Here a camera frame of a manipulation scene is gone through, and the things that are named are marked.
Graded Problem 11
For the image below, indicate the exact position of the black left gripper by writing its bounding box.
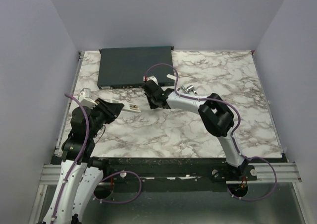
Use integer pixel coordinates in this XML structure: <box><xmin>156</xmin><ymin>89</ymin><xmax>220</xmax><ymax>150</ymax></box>
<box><xmin>89</xmin><ymin>98</ymin><xmax>124</xmax><ymax>138</ymax></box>

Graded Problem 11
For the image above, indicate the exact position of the white remote control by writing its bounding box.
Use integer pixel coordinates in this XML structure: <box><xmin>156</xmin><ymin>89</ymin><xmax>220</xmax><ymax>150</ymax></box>
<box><xmin>110</xmin><ymin>99</ymin><xmax>141</xmax><ymax>113</ymax></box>

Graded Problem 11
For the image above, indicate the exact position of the white battery cover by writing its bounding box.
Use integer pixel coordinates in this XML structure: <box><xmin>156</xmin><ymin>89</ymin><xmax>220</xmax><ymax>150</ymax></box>
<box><xmin>167</xmin><ymin>74</ymin><xmax>176</xmax><ymax>80</ymax></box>

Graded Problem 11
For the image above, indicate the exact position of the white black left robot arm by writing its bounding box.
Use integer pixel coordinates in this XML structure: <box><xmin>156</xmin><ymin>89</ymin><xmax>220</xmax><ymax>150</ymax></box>
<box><xmin>43</xmin><ymin>98</ymin><xmax>124</xmax><ymax>224</ymax></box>

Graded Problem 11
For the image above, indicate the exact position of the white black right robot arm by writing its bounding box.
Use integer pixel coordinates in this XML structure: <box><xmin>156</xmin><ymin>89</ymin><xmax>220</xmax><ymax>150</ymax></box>
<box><xmin>142</xmin><ymin>80</ymin><xmax>248</xmax><ymax>180</ymax></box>

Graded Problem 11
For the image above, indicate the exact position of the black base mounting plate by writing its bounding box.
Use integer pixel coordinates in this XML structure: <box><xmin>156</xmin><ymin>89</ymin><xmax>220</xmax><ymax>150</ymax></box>
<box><xmin>51</xmin><ymin>156</ymin><xmax>273</xmax><ymax>194</ymax></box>

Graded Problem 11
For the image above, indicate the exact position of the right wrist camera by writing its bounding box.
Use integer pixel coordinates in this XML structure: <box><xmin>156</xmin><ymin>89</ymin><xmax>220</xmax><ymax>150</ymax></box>
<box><xmin>143</xmin><ymin>75</ymin><xmax>158</xmax><ymax>85</ymax></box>

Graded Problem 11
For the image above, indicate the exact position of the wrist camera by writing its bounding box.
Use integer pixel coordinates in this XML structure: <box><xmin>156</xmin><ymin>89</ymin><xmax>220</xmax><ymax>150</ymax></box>
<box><xmin>143</xmin><ymin>75</ymin><xmax>158</xmax><ymax>85</ymax></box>
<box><xmin>78</xmin><ymin>88</ymin><xmax>97</xmax><ymax>108</ymax></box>

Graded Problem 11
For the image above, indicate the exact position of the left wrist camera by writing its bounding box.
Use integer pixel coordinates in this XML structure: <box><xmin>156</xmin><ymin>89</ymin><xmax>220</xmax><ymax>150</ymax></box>
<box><xmin>78</xmin><ymin>88</ymin><xmax>97</xmax><ymax>108</ymax></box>

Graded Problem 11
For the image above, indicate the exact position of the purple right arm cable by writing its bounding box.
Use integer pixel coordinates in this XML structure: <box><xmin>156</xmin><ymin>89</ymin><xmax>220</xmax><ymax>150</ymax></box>
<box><xmin>145</xmin><ymin>63</ymin><xmax>246</xmax><ymax>158</ymax></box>

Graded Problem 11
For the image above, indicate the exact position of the aluminium table edge rail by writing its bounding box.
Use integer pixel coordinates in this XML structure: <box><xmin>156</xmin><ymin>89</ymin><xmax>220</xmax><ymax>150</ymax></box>
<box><xmin>54</xmin><ymin>51</ymin><xmax>85</xmax><ymax>157</ymax></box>

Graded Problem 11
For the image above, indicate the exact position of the dark network switch box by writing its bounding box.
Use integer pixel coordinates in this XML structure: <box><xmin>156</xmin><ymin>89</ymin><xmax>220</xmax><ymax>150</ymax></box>
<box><xmin>97</xmin><ymin>46</ymin><xmax>174</xmax><ymax>89</ymax></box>

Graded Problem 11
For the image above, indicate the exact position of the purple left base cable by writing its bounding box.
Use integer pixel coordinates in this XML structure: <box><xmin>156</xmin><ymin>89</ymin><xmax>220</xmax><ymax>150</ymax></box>
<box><xmin>92</xmin><ymin>171</ymin><xmax>142</xmax><ymax>205</ymax></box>

